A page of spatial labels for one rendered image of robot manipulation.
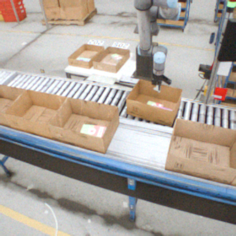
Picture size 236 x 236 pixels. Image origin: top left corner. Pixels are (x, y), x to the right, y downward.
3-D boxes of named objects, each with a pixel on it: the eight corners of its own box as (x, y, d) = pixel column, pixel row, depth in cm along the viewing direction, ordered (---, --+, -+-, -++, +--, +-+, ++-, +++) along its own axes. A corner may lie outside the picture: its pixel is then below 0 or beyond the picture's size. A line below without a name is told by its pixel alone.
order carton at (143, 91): (180, 104, 190) (183, 89, 178) (171, 126, 172) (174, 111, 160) (139, 93, 204) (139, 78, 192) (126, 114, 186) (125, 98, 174)
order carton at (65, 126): (120, 123, 160) (118, 106, 148) (104, 155, 141) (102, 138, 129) (72, 113, 171) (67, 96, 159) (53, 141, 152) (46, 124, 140)
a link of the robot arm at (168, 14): (161, 2, 181) (152, -21, 113) (181, 4, 178) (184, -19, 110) (158, 19, 187) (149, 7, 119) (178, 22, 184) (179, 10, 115)
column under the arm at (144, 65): (138, 65, 240) (138, 37, 217) (161, 69, 232) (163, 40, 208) (130, 77, 224) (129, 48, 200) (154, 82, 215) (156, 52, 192)
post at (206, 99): (210, 109, 196) (238, 11, 134) (210, 112, 193) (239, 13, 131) (197, 106, 200) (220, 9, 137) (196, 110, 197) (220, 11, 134)
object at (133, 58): (164, 60, 251) (164, 58, 248) (149, 88, 214) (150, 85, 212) (89, 48, 282) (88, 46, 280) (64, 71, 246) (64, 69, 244)
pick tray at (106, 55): (130, 57, 254) (130, 49, 247) (116, 74, 230) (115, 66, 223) (109, 53, 264) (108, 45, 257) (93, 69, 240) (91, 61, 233)
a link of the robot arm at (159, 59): (166, 51, 165) (165, 59, 159) (165, 64, 174) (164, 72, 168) (154, 50, 167) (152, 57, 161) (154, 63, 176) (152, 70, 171)
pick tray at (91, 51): (105, 53, 264) (104, 46, 257) (90, 69, 240) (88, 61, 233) (85, 50, 273) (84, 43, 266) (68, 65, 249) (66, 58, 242)
